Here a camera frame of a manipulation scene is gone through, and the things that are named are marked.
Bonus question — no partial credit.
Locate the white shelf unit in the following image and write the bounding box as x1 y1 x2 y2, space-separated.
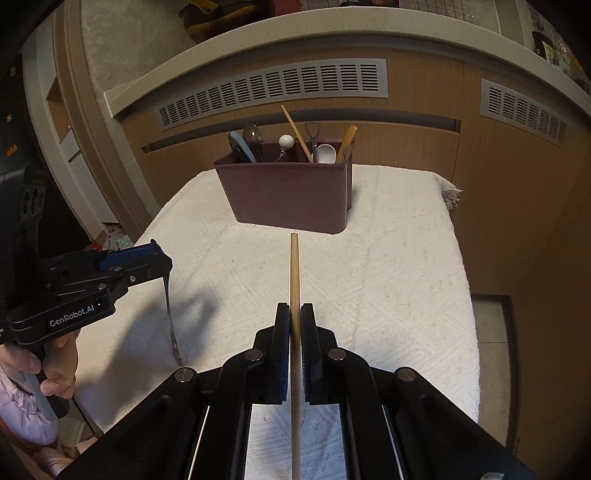
21 28 139 241

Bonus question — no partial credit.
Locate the white ball-ended utensil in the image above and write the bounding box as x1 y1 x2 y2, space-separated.
274 134 295 162

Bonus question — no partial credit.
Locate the long grey vent grille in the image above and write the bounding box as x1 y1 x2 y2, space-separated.
154 59 389 130

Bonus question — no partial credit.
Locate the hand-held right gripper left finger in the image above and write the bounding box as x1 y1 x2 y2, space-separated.
58 302 293 480

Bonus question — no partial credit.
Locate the dark metal bottle opener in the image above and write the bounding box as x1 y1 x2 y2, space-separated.
163 272 182 365

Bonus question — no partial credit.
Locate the person's left hand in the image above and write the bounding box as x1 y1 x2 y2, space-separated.
0 332 78 398

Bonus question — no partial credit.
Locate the short grey vent grille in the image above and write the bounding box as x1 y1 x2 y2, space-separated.
480 78 571 151

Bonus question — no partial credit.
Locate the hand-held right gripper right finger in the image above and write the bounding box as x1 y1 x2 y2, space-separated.
300 304 536 480

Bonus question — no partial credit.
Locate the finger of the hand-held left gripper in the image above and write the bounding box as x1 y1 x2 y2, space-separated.
99 239 165 274
115 255 174 290

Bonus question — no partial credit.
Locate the white stone sill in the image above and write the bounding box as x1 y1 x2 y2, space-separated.
104 23 591 121

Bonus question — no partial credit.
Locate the person's pink clothing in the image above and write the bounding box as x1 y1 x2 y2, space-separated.
32 436 100 478

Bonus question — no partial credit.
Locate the blue-grey plastic spoon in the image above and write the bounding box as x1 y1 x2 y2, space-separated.
228 130 257 164

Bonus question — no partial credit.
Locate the wooden spoon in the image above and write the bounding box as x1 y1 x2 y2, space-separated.
335 124 358 162

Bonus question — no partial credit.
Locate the wooden radiator cabinet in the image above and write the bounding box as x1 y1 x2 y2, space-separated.
55 44 591 480

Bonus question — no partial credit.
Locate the person's left forearm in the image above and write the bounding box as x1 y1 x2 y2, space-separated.
0 367 61 446

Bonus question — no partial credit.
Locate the patterned white bag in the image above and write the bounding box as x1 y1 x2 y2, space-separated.
90 222 134 250

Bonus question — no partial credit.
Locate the white textured cloth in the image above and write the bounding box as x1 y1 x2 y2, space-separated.
76 164 481 480

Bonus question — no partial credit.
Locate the maroon utensil holder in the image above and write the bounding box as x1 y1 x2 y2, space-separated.
213 150 355 235

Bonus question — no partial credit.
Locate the black power strip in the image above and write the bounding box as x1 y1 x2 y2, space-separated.
16 166 49 227

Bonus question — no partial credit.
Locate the yellow and black bag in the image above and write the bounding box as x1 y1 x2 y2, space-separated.
178 0 259 44

